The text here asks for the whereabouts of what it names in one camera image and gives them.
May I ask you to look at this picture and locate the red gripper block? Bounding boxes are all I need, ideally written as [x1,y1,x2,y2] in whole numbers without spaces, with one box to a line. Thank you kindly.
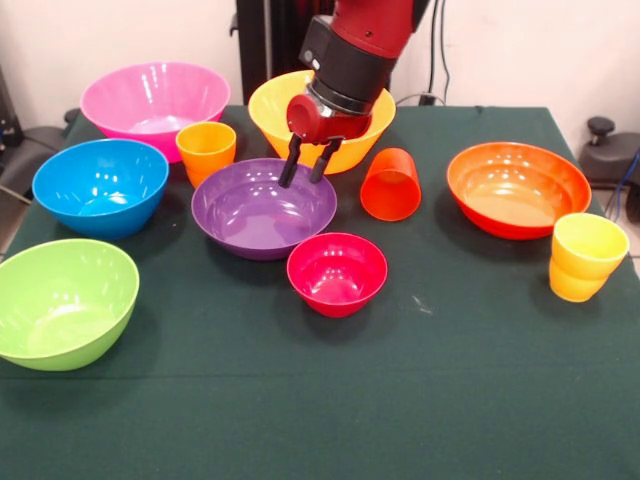
[277,93,374,189]

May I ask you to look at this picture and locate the purple bowl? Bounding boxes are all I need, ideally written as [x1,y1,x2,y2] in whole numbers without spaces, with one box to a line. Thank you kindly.
[190,157,339,262]

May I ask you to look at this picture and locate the red-orange cup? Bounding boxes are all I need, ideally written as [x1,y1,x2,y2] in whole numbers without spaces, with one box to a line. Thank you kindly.
[359,146,423,223]

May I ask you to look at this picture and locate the small crimson bowl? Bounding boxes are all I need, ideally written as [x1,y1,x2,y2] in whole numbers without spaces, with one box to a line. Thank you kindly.
[286,232,389,319]

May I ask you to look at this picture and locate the large yellow-orange bowl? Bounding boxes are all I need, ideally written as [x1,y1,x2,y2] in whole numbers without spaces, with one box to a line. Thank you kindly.
[247,69,397,176]

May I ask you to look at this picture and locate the orange cup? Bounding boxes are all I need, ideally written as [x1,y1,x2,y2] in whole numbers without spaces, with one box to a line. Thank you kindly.
[175,121,238,190]

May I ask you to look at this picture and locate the large pink bowl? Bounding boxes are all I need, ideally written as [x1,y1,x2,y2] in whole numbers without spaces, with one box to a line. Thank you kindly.
[79,61,232,164]

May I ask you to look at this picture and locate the blue bowl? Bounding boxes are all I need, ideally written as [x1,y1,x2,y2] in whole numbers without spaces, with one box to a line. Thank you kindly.
[31,138,171,242]

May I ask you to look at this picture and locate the shallow red-orange bowl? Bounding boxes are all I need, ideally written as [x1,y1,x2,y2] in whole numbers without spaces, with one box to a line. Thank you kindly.
[446,141,593,242]

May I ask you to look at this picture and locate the dark green tablecloth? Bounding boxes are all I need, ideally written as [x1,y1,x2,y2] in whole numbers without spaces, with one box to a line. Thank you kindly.
[0,104,640,480]

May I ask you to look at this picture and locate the green bowl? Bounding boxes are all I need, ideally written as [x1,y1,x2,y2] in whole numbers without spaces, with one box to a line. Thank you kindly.
[0,238,141,373]

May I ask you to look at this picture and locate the yellow cup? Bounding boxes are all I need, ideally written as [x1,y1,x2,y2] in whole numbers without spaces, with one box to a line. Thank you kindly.
[548,212,631,304]

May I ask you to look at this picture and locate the black device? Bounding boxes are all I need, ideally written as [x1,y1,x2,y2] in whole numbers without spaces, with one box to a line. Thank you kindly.
[0,64,22,149]

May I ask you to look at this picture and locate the black hanging cables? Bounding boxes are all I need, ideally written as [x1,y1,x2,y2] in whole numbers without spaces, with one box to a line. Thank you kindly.
[422,0,454,107]

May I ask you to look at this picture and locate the blue cable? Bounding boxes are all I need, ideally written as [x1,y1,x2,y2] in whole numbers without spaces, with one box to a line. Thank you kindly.
[612,149,640,221]

